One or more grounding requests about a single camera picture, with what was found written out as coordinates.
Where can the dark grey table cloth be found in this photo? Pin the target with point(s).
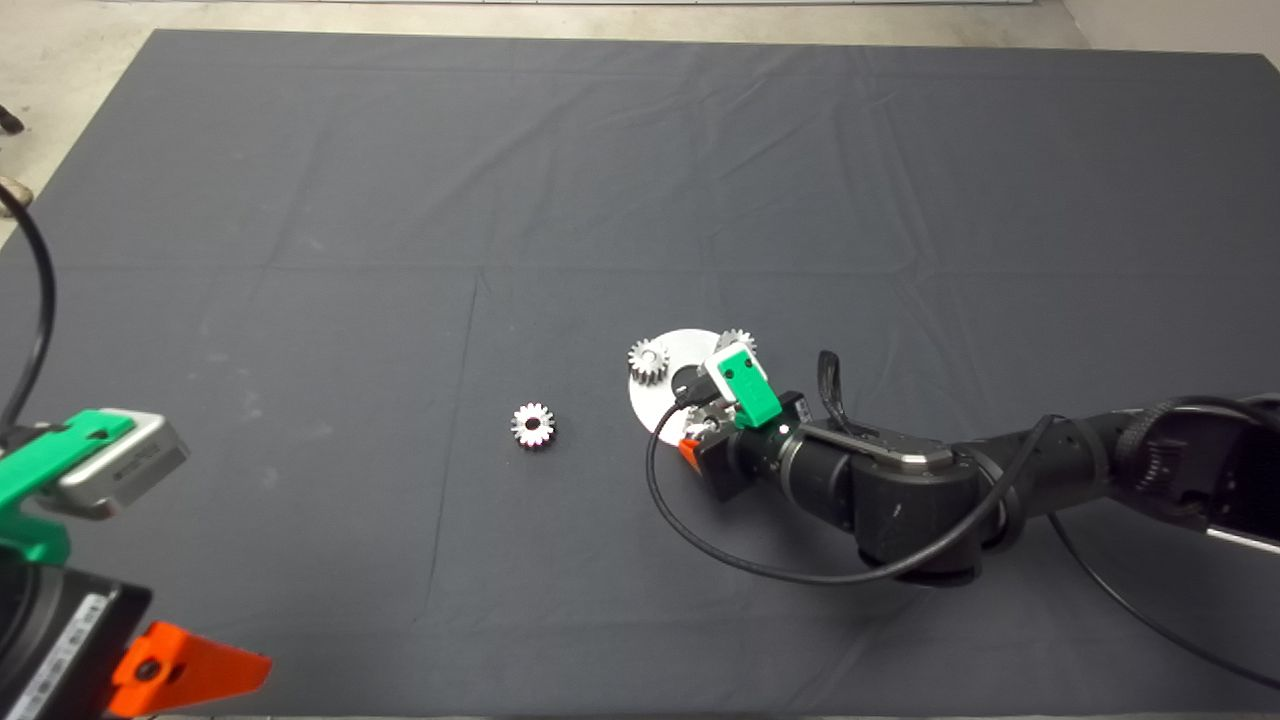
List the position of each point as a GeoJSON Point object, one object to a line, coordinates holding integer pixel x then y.
{"type": "Point", "coordinates": [400, 250]}

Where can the beige shoe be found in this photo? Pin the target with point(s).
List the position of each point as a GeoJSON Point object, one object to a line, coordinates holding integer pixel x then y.
{"type": "Point", "coordinates": [14, 190]}

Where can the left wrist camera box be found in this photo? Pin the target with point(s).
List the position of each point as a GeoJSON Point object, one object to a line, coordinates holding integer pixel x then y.
{"type": "Point", "coordinates": [140, 465]}

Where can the round metal plate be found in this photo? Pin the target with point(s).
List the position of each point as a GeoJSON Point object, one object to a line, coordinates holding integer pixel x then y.
{"type": "Point", "coordinates": [655, 405]}

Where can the small steel gear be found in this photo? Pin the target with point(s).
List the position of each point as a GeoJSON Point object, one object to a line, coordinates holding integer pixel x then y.
{"type": "Point", "coordinates": [737, 340]}
{"type": "Point", "coordinates": [533, 413]}
{"type": "Point", "coordinates": [650, 366]}

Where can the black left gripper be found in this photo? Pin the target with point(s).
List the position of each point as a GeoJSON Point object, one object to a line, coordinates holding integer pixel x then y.
{"type": "Point", "coordinates": [45, 650]}

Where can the large steel bevel gear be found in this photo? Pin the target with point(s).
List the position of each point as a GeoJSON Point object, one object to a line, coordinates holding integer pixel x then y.
{"type": "Point", "coordinates": [712, 420]}

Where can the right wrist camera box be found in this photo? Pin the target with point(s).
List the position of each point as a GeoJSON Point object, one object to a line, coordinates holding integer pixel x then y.
{"type": "Point", "coordinates": [712, 378]}

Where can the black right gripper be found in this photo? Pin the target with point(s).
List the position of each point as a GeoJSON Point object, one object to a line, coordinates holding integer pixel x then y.
{"type": "Point", "coordinates": [750, 460]}

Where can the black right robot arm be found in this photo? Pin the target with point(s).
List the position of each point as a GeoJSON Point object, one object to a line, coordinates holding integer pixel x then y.
{"type": "Point", "coordinates": [900, 500]}

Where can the small black object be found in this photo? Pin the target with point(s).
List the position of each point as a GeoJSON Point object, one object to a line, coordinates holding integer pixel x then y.
{"type": "Point", "coordinates": [8, 120]}

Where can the right green camera mount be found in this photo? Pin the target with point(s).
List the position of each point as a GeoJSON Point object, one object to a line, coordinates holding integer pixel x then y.
{"type": "Point", "coordinates": [748, 385]}

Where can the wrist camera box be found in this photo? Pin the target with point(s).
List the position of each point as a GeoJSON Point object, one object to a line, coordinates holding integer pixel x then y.
{"type": "Point", "coordinates": [712, 378]}
{"type": "Point", "coordinates": [140, 465]}

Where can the left green camera mount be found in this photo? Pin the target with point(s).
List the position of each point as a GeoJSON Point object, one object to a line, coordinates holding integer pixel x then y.
{"type": "Point", "coordinates": [40, 460]}

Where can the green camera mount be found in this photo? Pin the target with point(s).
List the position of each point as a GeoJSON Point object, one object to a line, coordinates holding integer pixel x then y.
{"type": "Point", "coordinates": [40, 460]}
{"type": "Point", "coordinates": [748, 385]}

